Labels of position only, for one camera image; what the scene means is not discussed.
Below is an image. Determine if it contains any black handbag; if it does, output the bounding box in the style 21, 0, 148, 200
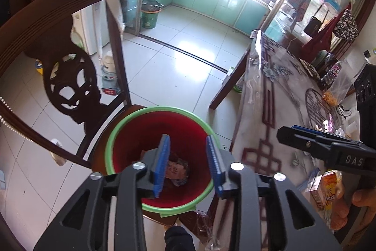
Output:
303, 16, 324, 37

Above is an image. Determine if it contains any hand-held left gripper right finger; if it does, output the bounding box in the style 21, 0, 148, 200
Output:
205, 135, 343, 251

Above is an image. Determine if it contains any black white patterned bag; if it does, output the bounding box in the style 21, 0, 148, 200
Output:
333, 8, 359, 40

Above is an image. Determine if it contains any red bucket with green rim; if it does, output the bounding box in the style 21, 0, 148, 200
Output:
105, 106, 220, 217

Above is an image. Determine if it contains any dark red bag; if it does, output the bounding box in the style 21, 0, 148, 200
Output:
302, 16, 344, 59

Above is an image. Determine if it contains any dark flat packet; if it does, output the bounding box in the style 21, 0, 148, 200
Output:
299, 59, 321, 79

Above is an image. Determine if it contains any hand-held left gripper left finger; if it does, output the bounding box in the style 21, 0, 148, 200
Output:
34, 133, 171, 251

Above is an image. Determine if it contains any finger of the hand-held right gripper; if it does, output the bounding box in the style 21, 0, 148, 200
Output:
291, 125, 362, 146
277, 126, 334, 160

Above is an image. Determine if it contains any person's right hand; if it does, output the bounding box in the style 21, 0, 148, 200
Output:
328, 180, 376, 231

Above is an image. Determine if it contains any white pot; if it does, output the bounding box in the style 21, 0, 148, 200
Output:
102, 50, 117, 76

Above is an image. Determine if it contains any clear bag of orange snacks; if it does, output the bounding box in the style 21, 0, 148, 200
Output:
321, 59, 356, 106

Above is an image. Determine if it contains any clear water jug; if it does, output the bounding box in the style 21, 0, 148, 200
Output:
101, 69, 121, 96

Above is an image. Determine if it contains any dark plastic bottle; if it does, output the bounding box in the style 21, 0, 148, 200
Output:
320, 60, 344, 90

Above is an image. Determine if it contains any carved dark wooden chair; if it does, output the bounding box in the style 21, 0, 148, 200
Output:
0, 0, 235, 251

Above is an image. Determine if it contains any dark cloth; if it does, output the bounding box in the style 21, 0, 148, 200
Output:
164, 226, 196, 251

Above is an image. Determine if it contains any pink wrapper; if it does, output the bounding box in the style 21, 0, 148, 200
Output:
163, 152, 189, 187

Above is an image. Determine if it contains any small orange yellow box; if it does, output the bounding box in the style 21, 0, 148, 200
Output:
310, 170, 344, 210

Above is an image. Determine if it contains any green waste bin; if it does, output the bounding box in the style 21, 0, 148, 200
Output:
141, 0, 164, 30

